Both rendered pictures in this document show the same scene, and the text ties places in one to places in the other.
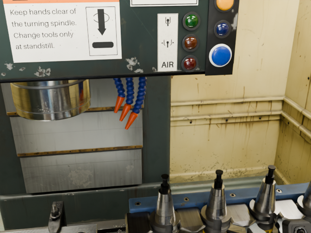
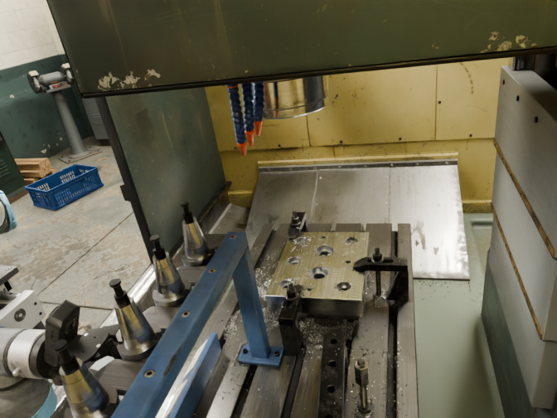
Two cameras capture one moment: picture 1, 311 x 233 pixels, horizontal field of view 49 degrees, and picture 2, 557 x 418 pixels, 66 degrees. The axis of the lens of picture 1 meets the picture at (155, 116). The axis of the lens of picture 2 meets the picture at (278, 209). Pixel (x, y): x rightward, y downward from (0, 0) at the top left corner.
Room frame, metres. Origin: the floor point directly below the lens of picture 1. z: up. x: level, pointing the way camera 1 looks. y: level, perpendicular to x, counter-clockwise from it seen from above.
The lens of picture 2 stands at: (1.01, -0.56, 1.64)
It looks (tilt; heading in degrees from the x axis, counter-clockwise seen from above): 28 degrees down; 116
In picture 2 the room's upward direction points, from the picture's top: 9 degrees counter-clockwise
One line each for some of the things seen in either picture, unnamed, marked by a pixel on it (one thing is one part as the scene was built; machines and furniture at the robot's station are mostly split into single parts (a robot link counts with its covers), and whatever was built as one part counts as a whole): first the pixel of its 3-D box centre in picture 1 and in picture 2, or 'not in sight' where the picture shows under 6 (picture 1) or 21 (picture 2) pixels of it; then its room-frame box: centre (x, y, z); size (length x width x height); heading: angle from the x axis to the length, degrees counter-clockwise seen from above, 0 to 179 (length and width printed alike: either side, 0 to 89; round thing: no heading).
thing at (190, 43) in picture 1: (190, 43); not in sight; (0.51, -0.05, 1.60); 0.02 x 0.01 x 0.02; 98
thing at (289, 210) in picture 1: (288, 210); (118, 376); (0.60, -0.29, 1.21); 0.07 x 0.05 x 0.01; 8
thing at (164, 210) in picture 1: (164, 204); (193, 236); (0.56, -0.02, 1.26); 0.04 x 0.04 x 0.07
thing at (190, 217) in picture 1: (190, 220); (186, 275); (0.57, -0.07, 1.21); 0.07 x 0.05 x 0.01; 8
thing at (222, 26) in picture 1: (222, 29); not in sight; (0.52, -0.10, 1.62); 0.02 x 0.01 x 0.02; 98
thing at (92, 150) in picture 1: (79, 129); (524, 222); (1.13, 0.28, 1.16); 0.48 x 0.05 x 0.51; 98
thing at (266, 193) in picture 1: (266, 194); (131, 320); (0.59, -0.24, 1.26); 0.04 x 0.04 x 0.07
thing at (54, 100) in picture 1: (51, 81); (285, 76); (0.68, 0.22, 1.48); 0.16 x 0.16 x 0.12
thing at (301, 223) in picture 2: not in sight; (297, 232); (0.56, 0.46, 0.97); 0.13 x 0.03 x 0.15; 98
